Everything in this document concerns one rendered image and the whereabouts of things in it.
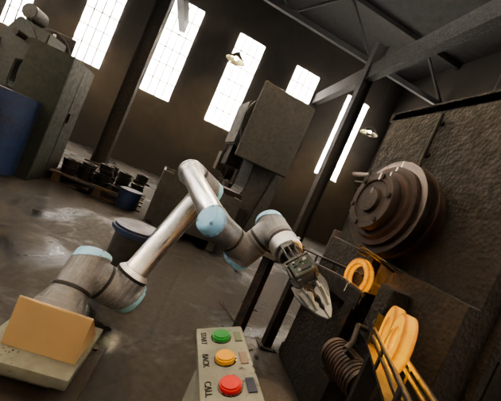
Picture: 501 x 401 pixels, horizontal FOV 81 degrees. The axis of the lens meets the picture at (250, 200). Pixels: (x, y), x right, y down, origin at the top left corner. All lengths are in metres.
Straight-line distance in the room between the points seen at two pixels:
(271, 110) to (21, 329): 3.42
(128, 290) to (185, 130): 10.10
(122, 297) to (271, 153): 3.00
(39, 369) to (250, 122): 3.27
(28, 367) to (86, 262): 0.37
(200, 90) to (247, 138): 7.79
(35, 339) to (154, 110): 10.46
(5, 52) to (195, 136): 5.64
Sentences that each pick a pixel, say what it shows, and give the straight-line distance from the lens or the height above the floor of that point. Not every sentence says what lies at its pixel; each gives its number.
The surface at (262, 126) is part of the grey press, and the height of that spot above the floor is 1.74.
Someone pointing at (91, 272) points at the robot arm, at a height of 0.38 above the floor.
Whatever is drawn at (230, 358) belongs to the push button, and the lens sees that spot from 0.66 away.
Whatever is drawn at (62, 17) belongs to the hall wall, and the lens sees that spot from 12.74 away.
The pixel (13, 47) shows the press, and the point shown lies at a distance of 8.70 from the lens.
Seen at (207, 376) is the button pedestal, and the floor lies 0.59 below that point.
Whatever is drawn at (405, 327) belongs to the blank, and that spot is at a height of 0.78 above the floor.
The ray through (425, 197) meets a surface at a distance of 1.39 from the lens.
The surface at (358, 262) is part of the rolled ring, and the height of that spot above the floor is 0.82.
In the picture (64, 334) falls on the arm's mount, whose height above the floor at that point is 0.22.
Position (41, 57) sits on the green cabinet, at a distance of 4.23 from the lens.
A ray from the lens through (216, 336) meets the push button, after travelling 0.72.
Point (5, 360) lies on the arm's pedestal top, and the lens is 1.32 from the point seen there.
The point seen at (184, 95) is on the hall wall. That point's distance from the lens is 11.47.
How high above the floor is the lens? 0.94
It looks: 2 degrees down
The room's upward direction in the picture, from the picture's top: 24 degrees clockwise
